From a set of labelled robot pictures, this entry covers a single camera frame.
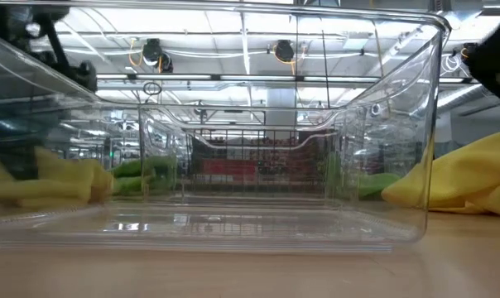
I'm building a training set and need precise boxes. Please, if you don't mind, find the green microfiber towel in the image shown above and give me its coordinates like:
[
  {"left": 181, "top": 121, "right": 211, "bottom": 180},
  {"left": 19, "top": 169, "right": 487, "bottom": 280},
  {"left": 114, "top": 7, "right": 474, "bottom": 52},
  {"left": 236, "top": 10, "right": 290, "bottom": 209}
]
[
  {"left": 108, "top": 153, "right": 180, "bottom": 196},
  {"left": 324, "top": 151, "right": 401, "bottom": 200}
]

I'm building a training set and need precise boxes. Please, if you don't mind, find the black overhead camera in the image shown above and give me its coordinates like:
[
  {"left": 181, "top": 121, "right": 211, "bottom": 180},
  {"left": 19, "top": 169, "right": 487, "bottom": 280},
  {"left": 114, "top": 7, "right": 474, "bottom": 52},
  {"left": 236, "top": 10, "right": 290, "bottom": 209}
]
[
  {"left": 273, "top": 39, "right": 296, "bottom": 65},
  {"left": 141, "top": 37, "right": 175, "bottom": 75}
]

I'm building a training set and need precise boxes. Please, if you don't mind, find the yellow microfiber towel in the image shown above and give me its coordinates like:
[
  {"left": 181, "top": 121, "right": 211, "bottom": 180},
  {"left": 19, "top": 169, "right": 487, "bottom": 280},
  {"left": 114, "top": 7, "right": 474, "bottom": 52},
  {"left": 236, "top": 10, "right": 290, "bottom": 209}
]
[
  {"left": 0, "top": 147, "right": 115, "bottom": 209},
  {"left": 381, "top": 127, "right": 500, "bottom": 219}
]

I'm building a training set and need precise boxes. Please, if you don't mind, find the copper wire basket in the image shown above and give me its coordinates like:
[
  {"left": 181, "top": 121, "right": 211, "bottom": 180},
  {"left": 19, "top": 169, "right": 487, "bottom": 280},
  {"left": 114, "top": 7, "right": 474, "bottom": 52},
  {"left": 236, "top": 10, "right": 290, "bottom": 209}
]
[{"left": 186, "top": 127, "right": 332, "bottom": 194}]

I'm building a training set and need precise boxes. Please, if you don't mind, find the black aluminium rig frame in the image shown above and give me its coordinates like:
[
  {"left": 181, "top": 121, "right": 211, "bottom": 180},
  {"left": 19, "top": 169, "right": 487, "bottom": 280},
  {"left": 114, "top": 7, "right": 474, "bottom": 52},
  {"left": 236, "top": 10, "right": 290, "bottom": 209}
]
[{"left": 96, "top": 72, "right": 481, "bottom": 84}]

